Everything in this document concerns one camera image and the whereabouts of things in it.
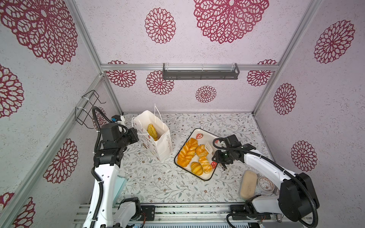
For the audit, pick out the small round patterned dish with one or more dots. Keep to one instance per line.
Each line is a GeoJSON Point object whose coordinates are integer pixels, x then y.
{"type": "Point", "coordinates": [265, 185]}

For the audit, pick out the long braided orange bread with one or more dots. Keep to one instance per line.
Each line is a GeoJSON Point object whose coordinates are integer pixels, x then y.
{"type": "Point", "coordinates": [187, 152]}

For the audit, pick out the striped bread roll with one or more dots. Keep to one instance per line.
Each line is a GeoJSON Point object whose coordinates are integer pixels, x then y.
{"type": "Point", "coordinates": [152, 132]}

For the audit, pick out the beige sponge block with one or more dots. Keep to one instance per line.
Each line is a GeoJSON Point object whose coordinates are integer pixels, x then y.
{"type": "Point", "coordinates": [248, 185]}

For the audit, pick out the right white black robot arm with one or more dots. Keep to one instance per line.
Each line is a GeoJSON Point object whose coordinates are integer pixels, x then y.
{"type": "Point", "coordinates": [297, 199]}

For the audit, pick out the white tray black rim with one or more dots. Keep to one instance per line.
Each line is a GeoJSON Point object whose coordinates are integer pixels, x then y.
{"type": "Point", "coordinates": [196, 155]}

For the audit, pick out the black wall shelf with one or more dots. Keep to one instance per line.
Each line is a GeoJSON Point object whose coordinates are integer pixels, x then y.
{"type": "Point", "coordinates": [201, 74]}

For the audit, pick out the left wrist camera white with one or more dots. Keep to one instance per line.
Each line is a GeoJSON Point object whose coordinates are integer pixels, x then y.
{"type": "Point", "coordinates": [118, 119]}

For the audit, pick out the yellow bun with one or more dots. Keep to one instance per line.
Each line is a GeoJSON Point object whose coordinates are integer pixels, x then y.
{"type": "Point", "coordinates": [196, 168]}

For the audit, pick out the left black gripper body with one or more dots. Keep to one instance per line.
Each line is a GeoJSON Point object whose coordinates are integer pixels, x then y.
{"type": "Point", "coordinates": [129, 137]}

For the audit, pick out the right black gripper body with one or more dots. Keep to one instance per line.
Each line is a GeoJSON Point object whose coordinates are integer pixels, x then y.
{"type": "Point", "coordinates": [223, 157]}

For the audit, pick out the black wire wall rack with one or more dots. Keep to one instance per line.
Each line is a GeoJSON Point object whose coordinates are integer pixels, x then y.
{"type": "Point", "coordinates": [83, 112]}

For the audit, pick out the light green box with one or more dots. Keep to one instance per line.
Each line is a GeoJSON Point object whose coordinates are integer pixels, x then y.
{"type": "Point", "coordinates": [118, 189]}

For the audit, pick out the twisted bread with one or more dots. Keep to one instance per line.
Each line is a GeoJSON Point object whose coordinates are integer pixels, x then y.
{"type": "Point", "coordinates": [206, 165]}

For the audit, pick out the metal tongs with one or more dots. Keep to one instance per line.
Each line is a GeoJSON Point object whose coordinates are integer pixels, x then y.
{"type": "Point", "coordinates": [211, 151]}

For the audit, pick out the round croissant bread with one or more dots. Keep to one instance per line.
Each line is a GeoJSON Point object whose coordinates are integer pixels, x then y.
{"type": "Point", "coordinates": [200, 151]}

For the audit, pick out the white paper bag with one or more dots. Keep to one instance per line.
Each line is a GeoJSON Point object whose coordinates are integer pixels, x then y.
{"type": "Point", "coordinates": [162, 148]}

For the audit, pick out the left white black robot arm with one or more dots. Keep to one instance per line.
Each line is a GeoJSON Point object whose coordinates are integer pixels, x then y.
{"type": "Point", "coordinates": [112, 140]}

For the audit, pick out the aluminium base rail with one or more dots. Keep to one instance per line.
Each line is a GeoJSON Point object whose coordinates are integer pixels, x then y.
{"type": "Point", "coordinates": [187, 213]}

